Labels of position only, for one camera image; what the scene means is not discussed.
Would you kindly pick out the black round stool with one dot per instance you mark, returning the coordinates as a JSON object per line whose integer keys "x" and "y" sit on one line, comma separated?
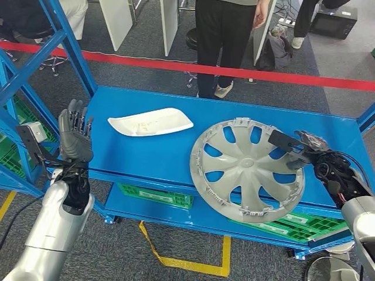
{"x": 52, "y": 64}
{"x": 190, "y": 38}

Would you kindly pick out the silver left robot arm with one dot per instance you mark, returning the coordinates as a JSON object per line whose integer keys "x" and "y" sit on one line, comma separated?
{"x": 52, "y": 232}

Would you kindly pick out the black microwave oven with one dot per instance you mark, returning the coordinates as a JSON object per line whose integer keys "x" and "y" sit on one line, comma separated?
{"x": 333, "y": 21}

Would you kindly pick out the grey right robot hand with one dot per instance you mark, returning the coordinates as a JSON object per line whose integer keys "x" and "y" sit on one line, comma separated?
{"x": 316, "y": 143}

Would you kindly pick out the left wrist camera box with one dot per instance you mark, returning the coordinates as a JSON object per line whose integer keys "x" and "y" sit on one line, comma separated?
{"x": 28, "y": 139}

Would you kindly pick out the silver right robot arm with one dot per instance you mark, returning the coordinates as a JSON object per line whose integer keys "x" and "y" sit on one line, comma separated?
{"x": 357, "y": 213}

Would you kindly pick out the white curved plastic part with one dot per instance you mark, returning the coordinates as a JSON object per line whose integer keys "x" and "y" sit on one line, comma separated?
{"x": 155, "y": 122}

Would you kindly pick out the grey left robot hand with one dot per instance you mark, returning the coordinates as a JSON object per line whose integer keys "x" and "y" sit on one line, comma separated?
{"x": 75, "y": 141}

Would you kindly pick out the grey plastic wheel cover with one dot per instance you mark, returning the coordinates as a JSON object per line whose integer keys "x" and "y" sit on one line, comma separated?
{"x": 247, "y": 166}

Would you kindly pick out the green folded plastic crate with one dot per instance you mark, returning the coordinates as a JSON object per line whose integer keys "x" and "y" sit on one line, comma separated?
{"x": 308, "y": 229}
{"x": 155, "y": 196}
{"x": 11, "y": 155}

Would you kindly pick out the blue metal shelf rack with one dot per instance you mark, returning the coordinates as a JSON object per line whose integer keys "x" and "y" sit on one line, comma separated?
{"x": 17, "y": 182}
{"x": 146, "y": 155}

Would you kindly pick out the grey bag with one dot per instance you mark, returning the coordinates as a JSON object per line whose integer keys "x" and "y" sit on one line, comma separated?
{"x": 275, "y": 52}

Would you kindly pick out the chrome round stool base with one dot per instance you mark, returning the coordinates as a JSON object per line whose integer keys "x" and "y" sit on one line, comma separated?
{"x": 328, "y": 271}

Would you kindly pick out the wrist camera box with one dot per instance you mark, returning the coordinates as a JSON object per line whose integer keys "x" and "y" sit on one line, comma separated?
{"x": 283, "y": 140}
{"x": 28, "y": 139}

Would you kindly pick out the yellow floor tape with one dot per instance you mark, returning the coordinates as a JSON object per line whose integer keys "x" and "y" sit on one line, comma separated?
{"x": 226, "y": 256}
{"x": 7, "y": 205}

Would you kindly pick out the white desk panel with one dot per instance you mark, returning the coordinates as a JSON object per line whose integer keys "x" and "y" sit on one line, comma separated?
{"x": 262, "y": 42}
{"x": 117, "y": 19}
{"x": 169, "y": 23}

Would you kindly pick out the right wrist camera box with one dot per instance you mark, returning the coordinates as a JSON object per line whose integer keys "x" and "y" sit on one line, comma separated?
{"x": 283, "y": 140}

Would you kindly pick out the white power strip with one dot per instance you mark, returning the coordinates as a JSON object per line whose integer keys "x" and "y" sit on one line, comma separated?
{"x": 286, "y": 22}

